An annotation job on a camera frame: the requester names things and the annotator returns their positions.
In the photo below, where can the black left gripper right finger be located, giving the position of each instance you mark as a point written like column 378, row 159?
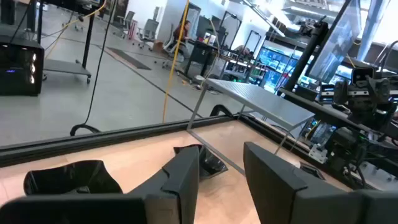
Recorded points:
column 280, row 193

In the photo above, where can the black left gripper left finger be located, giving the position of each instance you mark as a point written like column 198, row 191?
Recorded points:
column 174, row 193

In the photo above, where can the black small square plate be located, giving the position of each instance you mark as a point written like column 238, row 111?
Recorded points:
column 311, row 170

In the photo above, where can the dark side table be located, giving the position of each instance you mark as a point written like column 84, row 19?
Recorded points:
column 311, row 104

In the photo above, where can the large flat monitor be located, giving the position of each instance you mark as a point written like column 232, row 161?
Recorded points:
column 337, row 40

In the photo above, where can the black monitor pole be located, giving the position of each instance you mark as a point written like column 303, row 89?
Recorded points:
column 306, row 53

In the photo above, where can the grey metal table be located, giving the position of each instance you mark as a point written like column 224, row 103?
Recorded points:
column 258, row 99

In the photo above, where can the rack with blue bins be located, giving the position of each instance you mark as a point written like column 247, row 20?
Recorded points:
column 275, row 67

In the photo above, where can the black wavy-edged square plate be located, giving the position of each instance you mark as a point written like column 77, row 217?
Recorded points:
column 71, row 177

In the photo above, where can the black desk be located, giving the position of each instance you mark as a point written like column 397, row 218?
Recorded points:
column 202, row 54

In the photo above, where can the dark floor mat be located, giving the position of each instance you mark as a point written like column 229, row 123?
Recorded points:
column 127, row 58

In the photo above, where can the white office chair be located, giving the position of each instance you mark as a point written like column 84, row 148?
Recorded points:
column 169, row 46

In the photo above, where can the person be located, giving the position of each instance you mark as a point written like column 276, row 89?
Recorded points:
column 183, row 32

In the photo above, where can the grey office chair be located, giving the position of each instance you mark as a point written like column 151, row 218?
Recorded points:
column 148, row 31
column 128, row 21

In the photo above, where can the black rolling stand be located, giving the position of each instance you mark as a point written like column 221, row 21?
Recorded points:
column 66, row 67

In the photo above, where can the grey patterned panel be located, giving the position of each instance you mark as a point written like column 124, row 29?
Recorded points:
column 192, row 20

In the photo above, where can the black computer tower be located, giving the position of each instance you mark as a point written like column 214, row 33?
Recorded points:
column 18, row 68

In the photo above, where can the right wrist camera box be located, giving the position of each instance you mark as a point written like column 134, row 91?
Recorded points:
column 363, row 74

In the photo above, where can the grey metal mounting bracket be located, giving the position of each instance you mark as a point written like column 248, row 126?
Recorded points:
column 317, row 154

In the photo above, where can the black rig frame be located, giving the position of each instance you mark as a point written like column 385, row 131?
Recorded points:
column 230, row 29
column 253, row 42

